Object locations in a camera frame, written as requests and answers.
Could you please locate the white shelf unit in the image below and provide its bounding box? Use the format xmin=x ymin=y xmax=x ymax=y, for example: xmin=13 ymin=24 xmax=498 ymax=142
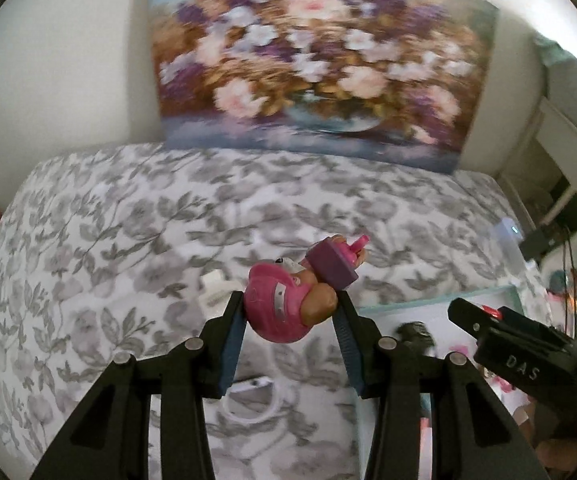
xmin=533 ymin=95 xmax=577 ymax=226

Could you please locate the pink doll toy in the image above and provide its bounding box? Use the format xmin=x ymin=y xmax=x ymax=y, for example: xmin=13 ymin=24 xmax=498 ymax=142
xmin=243 ymin=234 xmax=372 ymax=345

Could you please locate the grey floral blanket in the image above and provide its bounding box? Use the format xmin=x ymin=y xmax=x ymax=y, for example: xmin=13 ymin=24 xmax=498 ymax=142
xmin=0 ymin=142 xmax=524 ymax=480

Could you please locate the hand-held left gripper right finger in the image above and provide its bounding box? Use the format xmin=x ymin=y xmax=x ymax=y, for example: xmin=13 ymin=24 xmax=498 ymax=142
xmin=333 ymin=292 xmax=534 ymax=480

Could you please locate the white box with light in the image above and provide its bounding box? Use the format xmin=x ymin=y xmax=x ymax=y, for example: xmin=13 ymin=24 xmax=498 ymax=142
xmin=489 ymin=216 xmax=525 ymax=263

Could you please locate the white ring toy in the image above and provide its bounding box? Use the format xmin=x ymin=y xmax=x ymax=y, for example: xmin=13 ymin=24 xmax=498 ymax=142
xmin=221 ymin=376 xmax=299 ymax=428

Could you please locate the flower painting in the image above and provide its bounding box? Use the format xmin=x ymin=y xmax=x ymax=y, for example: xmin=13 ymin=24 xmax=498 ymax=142
xmin=149 ymin=0 xmax=500 ymax=176

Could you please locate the small white cap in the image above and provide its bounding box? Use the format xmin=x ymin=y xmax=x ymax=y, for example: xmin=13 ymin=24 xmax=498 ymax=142
xmin=201 ymin=271 xmax=236 ymax=307

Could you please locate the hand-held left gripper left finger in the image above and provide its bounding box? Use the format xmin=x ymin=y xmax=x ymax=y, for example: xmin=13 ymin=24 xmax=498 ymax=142
xmin=28 ymin=290 xmax=246 ymax=480

